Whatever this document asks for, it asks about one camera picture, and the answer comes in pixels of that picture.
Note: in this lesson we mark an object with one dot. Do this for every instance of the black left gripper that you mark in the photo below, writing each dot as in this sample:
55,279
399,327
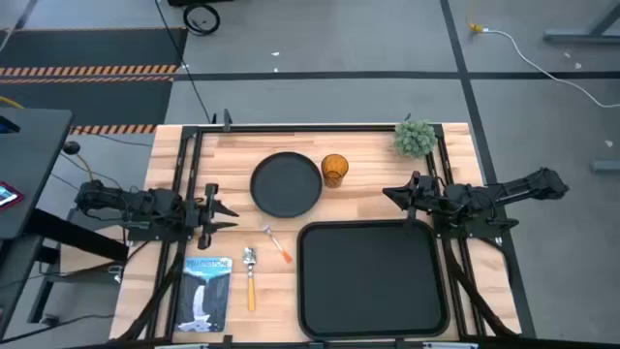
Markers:
211,219

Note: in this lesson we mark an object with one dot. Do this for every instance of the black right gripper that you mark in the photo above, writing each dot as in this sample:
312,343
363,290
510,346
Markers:
426,194

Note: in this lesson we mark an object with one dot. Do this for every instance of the round black plate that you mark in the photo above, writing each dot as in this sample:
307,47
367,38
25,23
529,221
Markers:
286,184

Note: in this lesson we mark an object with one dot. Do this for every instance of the amber ribbed glass cup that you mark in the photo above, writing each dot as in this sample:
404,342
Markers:
334,170

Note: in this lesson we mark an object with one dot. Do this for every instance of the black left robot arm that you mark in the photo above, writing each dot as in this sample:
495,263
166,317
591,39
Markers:
145,203

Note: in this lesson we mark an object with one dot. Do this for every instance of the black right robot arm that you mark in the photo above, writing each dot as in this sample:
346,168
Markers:
513,189

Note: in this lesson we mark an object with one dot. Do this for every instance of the black rectangular serving tray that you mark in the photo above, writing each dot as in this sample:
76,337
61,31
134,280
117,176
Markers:
373,281

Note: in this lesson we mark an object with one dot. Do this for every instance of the small green potted plant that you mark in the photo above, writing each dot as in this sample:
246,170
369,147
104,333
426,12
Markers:
415,138

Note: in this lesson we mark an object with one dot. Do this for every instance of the Yellowstone waterfall book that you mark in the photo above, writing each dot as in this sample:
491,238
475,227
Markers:
203,295

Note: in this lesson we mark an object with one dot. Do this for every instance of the black round knob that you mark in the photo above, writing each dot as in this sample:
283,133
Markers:
71,148

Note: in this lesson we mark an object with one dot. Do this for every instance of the black hazard-striped floor mat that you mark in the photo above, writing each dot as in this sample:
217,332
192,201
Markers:
72,48
72,104

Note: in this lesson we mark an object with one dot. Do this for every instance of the black side desk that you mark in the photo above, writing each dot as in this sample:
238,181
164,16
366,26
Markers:
34,169

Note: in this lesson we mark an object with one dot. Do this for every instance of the grey metal foot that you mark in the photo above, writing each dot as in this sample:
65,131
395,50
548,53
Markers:
605,166

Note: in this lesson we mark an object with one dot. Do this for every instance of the phone in red case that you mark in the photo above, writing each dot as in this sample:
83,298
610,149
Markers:
7,196

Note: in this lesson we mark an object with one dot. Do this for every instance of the dark device on desk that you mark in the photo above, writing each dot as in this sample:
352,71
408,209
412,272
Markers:
7,125

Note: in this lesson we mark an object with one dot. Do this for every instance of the grey metal table base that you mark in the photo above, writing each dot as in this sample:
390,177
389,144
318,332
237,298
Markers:
581,35

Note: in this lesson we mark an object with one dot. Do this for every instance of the black aluminium table frame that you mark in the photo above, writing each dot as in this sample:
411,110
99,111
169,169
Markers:
290,129

